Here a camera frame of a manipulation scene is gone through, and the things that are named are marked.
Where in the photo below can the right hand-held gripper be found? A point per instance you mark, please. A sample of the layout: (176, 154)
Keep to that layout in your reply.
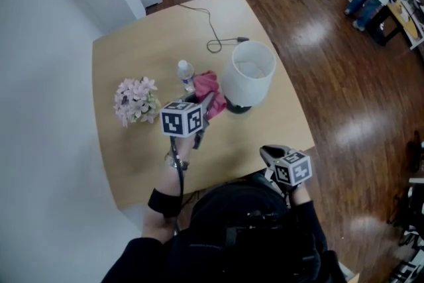
(295, 172)

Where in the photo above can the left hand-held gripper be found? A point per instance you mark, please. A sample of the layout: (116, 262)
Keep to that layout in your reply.
(172, 121)

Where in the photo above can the pink cleaning cloth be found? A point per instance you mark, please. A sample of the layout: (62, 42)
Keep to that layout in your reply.
(207, 83)

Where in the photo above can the white table lamp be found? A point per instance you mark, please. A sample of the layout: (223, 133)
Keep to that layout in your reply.
(245, 86)

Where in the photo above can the person's left forearm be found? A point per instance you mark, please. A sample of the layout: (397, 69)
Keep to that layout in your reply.
(165, 182)

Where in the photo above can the person's right forearm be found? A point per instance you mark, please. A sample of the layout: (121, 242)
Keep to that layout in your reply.
(299, 197)

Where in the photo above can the clear plastic water bottle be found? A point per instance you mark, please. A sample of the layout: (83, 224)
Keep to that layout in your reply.
(185, 73)

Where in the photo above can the pink potted flowers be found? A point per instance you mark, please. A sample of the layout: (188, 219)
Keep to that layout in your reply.
(136, 99)

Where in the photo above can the metal wrist watch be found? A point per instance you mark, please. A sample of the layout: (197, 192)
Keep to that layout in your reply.
(172, 162)

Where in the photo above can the person's black-clothed torso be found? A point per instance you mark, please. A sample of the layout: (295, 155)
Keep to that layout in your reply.
(238, 235)

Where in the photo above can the black-legged wooden table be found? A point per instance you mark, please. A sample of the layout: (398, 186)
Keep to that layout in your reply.
(381, 30)

